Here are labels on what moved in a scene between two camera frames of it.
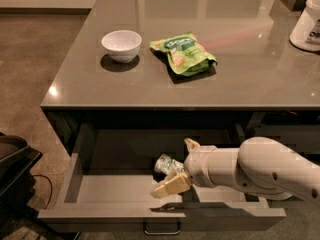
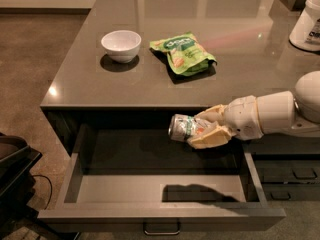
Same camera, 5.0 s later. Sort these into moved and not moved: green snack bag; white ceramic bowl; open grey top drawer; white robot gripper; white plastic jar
Moved: white robot gripper
Not moved: open grey top drawer; white ceramic bowl; green snack bag; white plastic jar
